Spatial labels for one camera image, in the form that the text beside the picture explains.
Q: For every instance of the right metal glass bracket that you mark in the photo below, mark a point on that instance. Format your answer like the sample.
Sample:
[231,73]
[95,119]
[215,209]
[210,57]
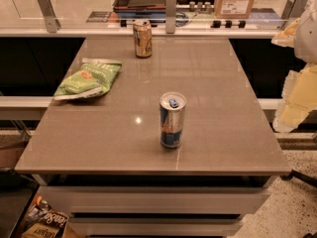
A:
[292,10]

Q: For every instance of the left metal glass bracket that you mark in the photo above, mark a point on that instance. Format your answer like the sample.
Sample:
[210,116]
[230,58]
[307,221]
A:
[51,21]

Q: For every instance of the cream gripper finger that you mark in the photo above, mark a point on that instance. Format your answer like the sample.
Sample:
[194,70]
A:
[299,99]
[287,37]

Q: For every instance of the middle metal glass bracket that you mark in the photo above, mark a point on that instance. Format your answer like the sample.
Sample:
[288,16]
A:
[170,11]

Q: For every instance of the brown snack bag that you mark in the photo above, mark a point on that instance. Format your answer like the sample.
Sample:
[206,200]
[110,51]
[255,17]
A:
[43,213]

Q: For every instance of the green jalapeno chip bag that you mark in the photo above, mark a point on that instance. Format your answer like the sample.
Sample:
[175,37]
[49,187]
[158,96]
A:
[94,78]

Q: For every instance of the metal glass bracket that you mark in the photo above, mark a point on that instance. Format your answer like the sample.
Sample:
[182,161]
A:
[292,10]
[170,11]
[51,21]

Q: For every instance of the brown cardboard box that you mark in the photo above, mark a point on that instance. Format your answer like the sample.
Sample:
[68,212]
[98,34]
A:
[233,9]

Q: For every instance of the silver blue energy drink can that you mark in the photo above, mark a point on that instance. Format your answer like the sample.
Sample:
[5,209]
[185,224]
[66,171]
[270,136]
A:
[172,112]

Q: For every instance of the white drawer cabinet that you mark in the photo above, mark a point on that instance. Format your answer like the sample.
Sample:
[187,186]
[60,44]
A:
[156,212]

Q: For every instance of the gold soda can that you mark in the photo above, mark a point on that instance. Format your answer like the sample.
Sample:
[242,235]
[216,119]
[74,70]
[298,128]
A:
[142,31]

